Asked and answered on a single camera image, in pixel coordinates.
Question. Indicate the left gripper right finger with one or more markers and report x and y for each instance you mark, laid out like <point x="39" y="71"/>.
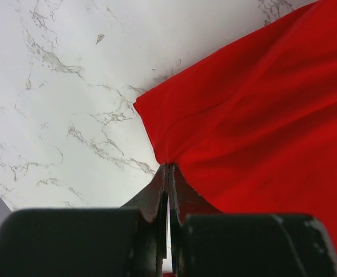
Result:
<point x="207" y="242"/>

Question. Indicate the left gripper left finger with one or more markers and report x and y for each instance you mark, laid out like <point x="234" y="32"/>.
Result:
<point x="125" y="241"/>

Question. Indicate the red t shirt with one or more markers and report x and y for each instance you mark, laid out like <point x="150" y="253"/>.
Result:
<point x="254" y="125"/>

